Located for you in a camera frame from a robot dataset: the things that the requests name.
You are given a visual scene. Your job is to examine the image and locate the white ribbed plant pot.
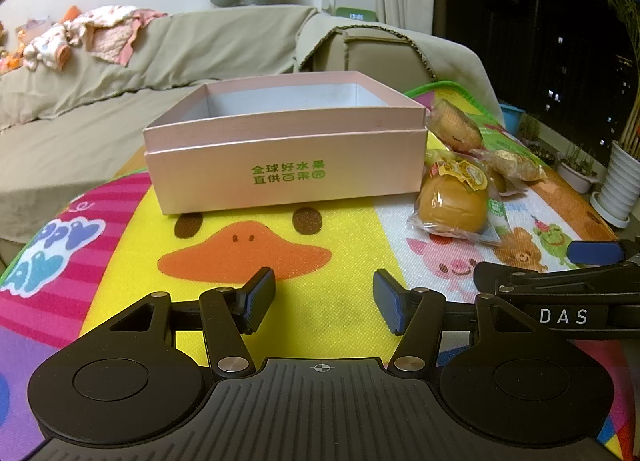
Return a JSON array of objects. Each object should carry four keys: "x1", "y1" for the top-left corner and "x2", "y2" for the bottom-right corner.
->
[{"x1": 590, "y1": 141, "x2": 640, "y2": 230}]

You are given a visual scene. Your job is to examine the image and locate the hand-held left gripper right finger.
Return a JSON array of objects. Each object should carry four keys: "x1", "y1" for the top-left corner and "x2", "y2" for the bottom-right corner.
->
[{"x1": 372, "y1": 268, "x2": 546, "y2": 373}]

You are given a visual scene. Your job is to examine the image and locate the blue plastic bin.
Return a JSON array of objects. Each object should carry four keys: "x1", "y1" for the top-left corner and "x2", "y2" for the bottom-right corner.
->
[{"x1": 499, "y1": 103, "x2": 527, "y2": 136}]

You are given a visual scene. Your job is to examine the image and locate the orange toys on sofa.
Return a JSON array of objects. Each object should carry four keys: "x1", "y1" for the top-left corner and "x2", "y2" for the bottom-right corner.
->
[{"x1": 0, "y1": 21, "x2": 26, "y2": 76}]

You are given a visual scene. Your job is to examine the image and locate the pile of baby clothes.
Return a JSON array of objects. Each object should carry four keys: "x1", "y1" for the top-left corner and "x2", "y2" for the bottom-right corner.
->
[{"x1": 22, "y1": 6, "x2": 168, "y2": 72}]

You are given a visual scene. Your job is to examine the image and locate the green digital clock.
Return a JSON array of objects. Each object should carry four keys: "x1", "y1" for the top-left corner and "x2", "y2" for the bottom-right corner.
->
[{"x1": 335, "y1": 7, "x2": 378, "y2": 22}]

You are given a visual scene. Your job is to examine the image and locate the dark small plant pot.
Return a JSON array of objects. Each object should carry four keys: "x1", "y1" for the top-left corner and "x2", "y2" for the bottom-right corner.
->
[{"x1": 520, "y1": 116, "x2": 557, "y2": 168}]

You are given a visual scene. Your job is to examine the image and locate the pink cardboard box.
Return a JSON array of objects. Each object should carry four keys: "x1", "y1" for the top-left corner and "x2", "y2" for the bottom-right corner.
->
[{"x1": 142, "y1": 71, "x2": 430, "y2": 216}]

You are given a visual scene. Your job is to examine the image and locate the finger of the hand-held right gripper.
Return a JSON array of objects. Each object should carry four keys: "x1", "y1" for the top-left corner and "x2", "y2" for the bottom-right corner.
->
[
  {"x1": 569, "y1": 240, "x2": 640, "y2": 266},
  {"x1": 474, "y1": 261, "x2": 640, "y2": 290}
]

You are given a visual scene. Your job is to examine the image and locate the beige frilled sofa cover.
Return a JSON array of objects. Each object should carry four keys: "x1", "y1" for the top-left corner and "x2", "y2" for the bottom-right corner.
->
[{"x1": 0, "y1": 5, "x2": 501, "y2": 134}]

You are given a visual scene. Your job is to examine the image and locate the white pot with sprouts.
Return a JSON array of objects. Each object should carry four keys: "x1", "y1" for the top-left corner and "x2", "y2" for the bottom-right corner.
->
[{"x1": 556, "y1": 143, "x2": 599, "y2": 194}]

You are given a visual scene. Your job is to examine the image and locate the round bun packet yellow label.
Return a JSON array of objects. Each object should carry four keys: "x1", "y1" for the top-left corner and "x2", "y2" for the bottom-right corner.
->
[{"x1": 407, "y1": 151, "x2": 511, "y2": 247}]

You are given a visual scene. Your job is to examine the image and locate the beige sofa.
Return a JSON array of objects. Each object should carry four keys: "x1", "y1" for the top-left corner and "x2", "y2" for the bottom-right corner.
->
[{"x1": 0, "y1": 5, "x2": 501, "y2": 244}]

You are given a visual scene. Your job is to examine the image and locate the colourful cartoon play mat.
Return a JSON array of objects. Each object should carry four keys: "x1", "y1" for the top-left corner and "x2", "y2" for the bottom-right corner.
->
[{"x1": 0, "y1": 81, "x2": 640, "y2": 461}]

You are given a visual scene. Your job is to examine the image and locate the layered bread clear packet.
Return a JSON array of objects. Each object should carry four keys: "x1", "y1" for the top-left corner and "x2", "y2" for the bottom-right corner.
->
[{"x1": 429, "y1": 98, "x2": 487, "y2": 152}]

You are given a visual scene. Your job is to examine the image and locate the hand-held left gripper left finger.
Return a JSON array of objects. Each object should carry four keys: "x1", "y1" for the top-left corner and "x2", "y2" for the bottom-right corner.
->
[{"x1": 107, "y1": 267, "x2": 277, "y2": 378}]

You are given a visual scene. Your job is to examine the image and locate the sesame bar clear packet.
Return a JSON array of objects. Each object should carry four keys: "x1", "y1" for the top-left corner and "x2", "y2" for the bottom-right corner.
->
[{"x1": 479, "y1": 148, "x2": 549, "y2": 185}]

